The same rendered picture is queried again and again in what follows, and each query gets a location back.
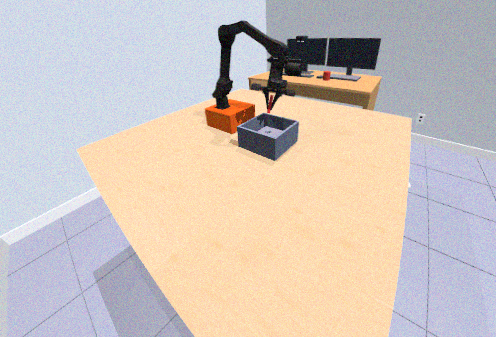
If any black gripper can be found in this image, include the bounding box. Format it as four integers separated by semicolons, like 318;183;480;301
251;72;295;110

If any white square plate with hole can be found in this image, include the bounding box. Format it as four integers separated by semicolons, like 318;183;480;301
257;126;282;137

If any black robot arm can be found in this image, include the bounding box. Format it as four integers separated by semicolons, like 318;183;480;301
212;20;303;110

